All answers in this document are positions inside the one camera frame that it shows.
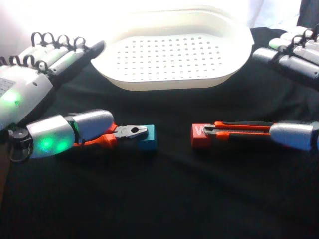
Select orange handled pliers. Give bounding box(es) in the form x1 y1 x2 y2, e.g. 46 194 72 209
73 121 149 150

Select blue block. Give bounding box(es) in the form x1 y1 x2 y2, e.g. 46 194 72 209
136 124 157 152

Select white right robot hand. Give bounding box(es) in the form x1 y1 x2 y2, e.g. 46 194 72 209
251 24 319 152

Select black table cloth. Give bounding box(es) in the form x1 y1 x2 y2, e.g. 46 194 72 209
0 27 319 239

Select red lettered block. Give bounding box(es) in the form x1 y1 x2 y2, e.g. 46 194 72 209
190 123 212 149

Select white perforated tray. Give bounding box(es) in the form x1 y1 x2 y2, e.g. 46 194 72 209
90 4 254 92

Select orange-black screwdriver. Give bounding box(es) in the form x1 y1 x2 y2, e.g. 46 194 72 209
203 121 275 144

